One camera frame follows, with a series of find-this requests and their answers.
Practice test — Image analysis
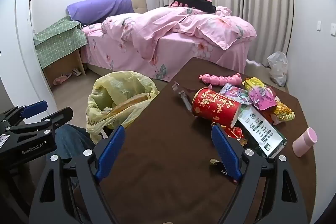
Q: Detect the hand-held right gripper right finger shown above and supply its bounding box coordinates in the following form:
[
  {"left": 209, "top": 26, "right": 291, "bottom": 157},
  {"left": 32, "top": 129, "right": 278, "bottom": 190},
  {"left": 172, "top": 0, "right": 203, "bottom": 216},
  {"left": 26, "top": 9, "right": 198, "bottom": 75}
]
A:
[{"left": 211, "top": 123, "right": 309, "bottom": 224}]

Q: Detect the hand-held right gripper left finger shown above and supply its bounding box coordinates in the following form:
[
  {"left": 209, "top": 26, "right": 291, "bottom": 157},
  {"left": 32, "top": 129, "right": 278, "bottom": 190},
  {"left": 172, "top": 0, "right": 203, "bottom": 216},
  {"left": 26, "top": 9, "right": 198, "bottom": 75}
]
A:
[{"left": 29, "top": 125, "right": 126, "bottom": 224}]

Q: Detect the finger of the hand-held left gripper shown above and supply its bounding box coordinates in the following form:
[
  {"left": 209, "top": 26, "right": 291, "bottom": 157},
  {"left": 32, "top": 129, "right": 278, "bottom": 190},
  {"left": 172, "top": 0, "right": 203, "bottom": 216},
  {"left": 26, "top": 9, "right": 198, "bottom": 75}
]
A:
[
  {"left": 0, "top": 101, "right": 48, "bottom": 132},
  {"left": 5, "top": 107, "right": 74, "bottom": 136}
]

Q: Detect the red gold patterned wrapper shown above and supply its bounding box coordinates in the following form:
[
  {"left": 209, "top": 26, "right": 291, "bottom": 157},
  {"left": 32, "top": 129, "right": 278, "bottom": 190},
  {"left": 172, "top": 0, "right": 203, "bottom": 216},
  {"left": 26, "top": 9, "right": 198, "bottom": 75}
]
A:
[{"left": 209, "top": 126, "right": 248, "bottom": 185}]

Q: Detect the dark green white-label packet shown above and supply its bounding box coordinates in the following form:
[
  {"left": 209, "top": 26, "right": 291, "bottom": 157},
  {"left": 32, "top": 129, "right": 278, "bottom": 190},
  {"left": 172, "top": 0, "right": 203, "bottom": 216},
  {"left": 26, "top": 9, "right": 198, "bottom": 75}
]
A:
[{"left": 238, "top": 106, "right": 288, "bottom": 159}]

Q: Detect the red paper cup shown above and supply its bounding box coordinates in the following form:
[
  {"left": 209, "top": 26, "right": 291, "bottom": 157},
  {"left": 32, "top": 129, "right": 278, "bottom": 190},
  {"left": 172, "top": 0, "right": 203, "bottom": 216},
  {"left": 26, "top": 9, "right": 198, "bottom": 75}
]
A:
[{"left": 191, "top": 88, "right": 241, "bottom": 128}]

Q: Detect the silver pink cartoon wrapper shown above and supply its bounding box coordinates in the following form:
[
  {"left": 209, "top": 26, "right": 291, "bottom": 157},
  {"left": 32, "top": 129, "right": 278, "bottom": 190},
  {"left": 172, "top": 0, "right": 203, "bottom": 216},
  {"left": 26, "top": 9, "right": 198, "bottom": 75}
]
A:
[{"left": 219, "top": 83, "right": 252, "bottom": 105}]

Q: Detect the yellow snack wrapper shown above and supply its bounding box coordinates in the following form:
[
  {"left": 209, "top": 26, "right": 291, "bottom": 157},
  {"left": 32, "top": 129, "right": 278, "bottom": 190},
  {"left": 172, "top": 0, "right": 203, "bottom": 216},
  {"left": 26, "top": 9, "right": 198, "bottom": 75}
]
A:
[{"left": 241, "top": 77, "right": 278, "bottom": 111}]

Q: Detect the orange snack wrapper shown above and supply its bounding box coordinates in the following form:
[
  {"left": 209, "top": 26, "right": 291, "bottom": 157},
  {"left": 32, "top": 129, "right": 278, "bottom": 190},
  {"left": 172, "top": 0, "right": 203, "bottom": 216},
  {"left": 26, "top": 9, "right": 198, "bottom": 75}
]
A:
[{"left": 262, "top": 98, "right": 296, "bottom": 126}]

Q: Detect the clear plastic package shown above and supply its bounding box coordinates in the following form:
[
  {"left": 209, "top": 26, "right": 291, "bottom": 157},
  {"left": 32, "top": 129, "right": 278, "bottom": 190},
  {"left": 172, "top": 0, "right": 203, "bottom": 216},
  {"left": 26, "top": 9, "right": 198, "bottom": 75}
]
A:
[{"left": 172, "top": 81, "right": 193, "bottom": 111}]

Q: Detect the person's jeans leg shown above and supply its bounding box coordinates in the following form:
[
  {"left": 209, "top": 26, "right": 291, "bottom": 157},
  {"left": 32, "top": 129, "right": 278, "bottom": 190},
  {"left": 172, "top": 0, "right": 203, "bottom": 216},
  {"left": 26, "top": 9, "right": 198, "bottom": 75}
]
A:
[{"left": 56, "top": 124, "right": 96, "bottom": 160}]

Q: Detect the pink slipper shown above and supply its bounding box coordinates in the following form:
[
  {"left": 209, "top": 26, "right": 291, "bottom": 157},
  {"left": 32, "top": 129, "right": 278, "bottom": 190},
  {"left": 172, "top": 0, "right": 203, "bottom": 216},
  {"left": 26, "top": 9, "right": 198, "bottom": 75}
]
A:
[{"left": 53, "top": 73, "right": 72, "bottom": 86}]

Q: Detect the green checked cloth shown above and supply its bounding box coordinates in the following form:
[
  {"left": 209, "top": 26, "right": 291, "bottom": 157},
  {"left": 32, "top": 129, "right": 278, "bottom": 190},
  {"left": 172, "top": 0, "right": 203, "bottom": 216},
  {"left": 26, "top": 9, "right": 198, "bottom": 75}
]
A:
[{"left": 33, "top": 16, "right": 88, "bottom": 69}]

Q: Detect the pink caterpillar toy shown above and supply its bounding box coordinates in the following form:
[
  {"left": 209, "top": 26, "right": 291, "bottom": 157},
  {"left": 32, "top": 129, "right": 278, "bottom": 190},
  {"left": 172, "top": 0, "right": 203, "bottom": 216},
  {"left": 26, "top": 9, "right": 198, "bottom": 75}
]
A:
[{"left": 199, "top": 72, "right": 242, "bottom": 86}]

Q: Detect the pink cylindrical cup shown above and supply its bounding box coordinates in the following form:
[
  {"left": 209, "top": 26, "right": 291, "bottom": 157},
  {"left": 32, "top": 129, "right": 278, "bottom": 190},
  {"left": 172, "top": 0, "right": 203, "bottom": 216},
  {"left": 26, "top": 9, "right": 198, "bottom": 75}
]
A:
[{"left": 292, "top": 127, "right": 318, "bottom": 157}]

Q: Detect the white plastic bag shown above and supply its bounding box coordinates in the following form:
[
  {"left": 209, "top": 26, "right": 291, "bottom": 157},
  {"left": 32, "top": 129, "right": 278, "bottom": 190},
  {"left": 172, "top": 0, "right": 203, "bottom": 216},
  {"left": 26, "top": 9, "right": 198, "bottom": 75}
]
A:
[{"left": 267, "top": 51, "right": 288, "bottom": 87}]

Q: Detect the bed with pink floral sheet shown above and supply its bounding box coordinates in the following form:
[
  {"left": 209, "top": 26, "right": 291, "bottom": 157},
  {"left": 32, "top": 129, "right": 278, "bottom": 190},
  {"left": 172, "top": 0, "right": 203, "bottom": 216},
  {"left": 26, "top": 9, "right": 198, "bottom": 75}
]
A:
[{"left": 81, "top": 22, "right": 250, "bottom": 83}]

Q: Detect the purple pillow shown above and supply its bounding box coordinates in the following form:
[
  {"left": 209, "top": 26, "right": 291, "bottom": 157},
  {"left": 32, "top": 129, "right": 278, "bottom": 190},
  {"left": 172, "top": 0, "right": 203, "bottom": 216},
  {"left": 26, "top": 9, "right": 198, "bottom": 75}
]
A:
[{"left": 66, "top": 0, "right": 135, "bottom": 25}]

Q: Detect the beige headboard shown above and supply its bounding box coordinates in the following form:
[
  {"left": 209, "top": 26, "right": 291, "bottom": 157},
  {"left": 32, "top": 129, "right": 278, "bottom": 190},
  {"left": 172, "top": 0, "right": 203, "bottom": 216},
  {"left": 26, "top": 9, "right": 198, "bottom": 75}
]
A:
[{"left": 130, "top": 0, "right": 149, "bottom": 14}]

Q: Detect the pink floral duvet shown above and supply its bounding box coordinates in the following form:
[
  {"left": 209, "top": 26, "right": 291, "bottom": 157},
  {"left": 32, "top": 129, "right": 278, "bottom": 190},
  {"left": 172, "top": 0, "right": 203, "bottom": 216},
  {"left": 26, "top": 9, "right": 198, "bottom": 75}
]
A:
[{"left": 102, "top": 6, "right": 258, "bottom": 63}]

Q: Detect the black and pink garment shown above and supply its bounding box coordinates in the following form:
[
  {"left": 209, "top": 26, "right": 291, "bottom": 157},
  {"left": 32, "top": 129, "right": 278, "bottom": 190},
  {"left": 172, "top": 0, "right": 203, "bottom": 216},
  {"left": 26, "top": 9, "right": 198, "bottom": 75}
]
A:
[{"left": 164, "top": 0, "right": 217, "bottom": 14}]

